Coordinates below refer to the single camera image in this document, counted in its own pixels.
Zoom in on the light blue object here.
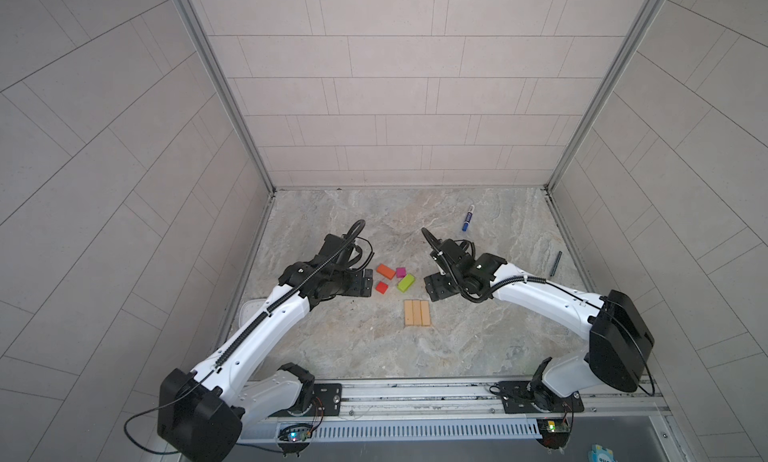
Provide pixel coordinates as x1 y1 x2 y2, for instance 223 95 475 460
588 444 615 462

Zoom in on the left circuit board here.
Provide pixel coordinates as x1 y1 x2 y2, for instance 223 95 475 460
277 423 314 443

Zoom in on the right circuit board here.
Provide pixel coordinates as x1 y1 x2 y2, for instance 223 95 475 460
536 419 571 450

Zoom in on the orange rectangular block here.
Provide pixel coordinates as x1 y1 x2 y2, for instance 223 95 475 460
376 264 396 280

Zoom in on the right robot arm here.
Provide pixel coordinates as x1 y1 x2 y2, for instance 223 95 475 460
422 229 655 412

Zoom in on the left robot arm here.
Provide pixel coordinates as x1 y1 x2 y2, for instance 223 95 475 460
157 221 372 461

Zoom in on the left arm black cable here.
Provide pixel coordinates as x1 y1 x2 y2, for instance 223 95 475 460
123 389 181 457

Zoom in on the blue marker pen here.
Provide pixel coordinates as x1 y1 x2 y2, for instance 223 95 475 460
461 205 475 233

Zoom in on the natural wood block 31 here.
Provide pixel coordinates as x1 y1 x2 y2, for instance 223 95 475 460
404 300 414 326

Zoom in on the aluminium mounting rail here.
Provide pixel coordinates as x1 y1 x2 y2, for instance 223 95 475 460
240 378 665 439

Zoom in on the natural wood block 29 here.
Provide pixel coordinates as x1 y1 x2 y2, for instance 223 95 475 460
411 300 422 326

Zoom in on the white plastic lid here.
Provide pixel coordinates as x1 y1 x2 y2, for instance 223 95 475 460
237 299 266 327

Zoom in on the circuit board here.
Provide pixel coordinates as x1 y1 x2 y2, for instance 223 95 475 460
536 419 571 450
277 423 314 443

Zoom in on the dark grey pen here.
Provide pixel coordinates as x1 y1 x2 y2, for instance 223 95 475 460
549 251 563 279

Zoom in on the lime green rectangular block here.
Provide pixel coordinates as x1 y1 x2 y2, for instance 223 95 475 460
397 274 416 293

